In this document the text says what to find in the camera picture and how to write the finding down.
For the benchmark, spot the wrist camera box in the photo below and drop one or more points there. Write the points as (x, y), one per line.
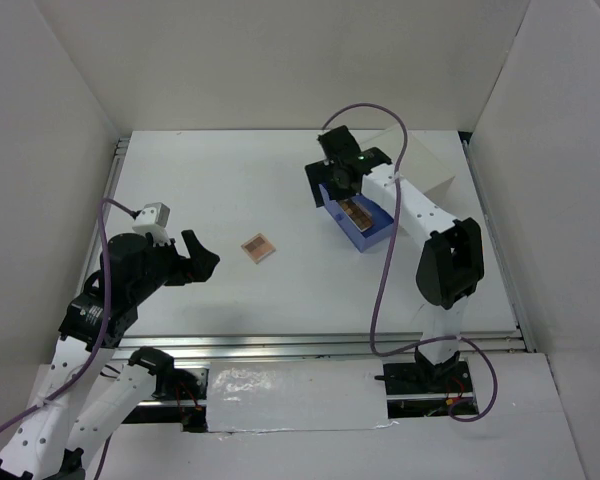
(324, 137)
(152, 219)

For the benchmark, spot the purple-blue drawer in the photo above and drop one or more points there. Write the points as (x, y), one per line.
(382, 221)

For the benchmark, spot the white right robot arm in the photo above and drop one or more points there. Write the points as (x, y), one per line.
(451, 260)

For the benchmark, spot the white drawer cabinet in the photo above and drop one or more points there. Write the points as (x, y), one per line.
(419, 165)

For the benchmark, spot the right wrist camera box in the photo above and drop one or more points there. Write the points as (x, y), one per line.
(324, 137)

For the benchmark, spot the long brown eyeshadow palette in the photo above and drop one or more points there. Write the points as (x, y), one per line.
(359, 216)

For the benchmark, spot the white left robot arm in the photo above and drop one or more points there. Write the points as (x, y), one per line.
(59, 434)

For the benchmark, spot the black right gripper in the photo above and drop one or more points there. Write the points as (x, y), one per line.
(317, 173)

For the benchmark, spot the pink four-pan eyeshadow palette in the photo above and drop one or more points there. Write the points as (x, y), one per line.
(258, 248)

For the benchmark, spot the aluminium frame rail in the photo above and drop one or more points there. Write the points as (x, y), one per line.
(317, 295)

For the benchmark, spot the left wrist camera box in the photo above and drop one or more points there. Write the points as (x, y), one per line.
(152, 219)

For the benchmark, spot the white front cover board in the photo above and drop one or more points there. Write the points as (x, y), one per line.
(308, 395)

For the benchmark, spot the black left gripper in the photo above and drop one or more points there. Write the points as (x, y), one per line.
(200, 256)

